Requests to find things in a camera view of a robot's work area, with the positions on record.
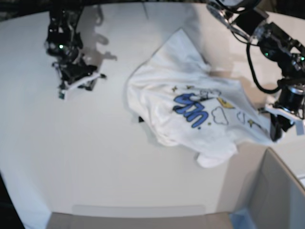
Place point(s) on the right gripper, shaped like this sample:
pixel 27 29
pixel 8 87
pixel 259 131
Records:
pixel 74 76

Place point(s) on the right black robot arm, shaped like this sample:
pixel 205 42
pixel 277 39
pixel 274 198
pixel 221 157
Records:
pixel 64 43

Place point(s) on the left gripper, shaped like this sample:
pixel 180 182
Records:
pixel 286 111

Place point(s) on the white printed t-shirt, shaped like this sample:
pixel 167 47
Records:
pixel 183 105

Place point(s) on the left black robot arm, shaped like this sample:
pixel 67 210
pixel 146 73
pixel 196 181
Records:
pixel 244 19

